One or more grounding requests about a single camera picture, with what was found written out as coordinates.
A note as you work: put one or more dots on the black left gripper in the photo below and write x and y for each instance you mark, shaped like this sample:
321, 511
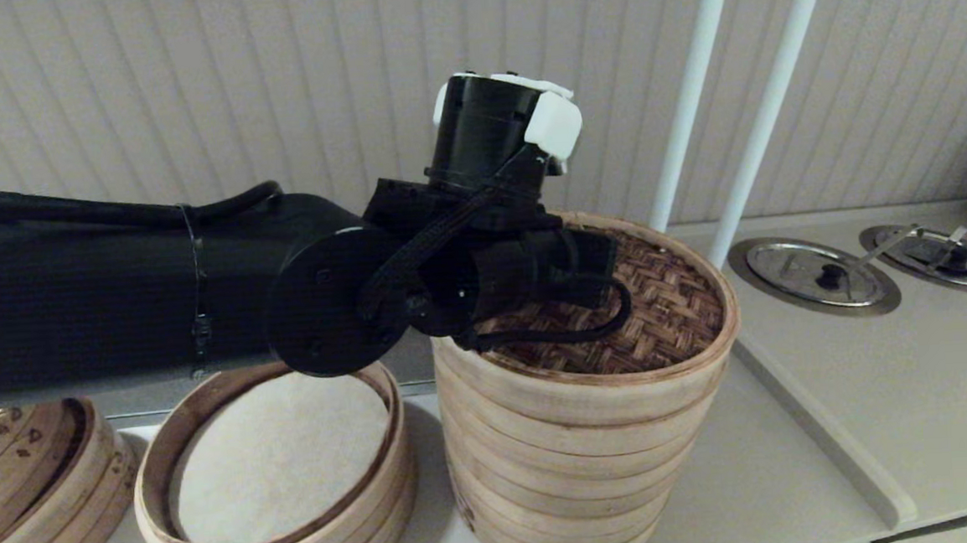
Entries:
526, 273

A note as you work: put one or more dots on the woven bamboo steamer lid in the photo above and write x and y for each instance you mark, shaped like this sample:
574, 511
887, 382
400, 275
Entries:
671, 310

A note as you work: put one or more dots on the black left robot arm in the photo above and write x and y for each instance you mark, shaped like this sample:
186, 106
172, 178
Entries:
73, 288

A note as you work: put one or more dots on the tall bamboo steamer stack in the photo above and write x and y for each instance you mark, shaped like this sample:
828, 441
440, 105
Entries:
579, 467

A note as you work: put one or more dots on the short bamboo steamer stack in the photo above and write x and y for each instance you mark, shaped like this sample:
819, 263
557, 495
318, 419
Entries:
340, 540

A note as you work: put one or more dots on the bamboo steamer with dark marks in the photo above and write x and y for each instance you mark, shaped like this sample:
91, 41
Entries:
27, 492

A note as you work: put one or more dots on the white metal pole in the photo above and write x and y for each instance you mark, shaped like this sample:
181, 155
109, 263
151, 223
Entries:
775, 94
694, 82

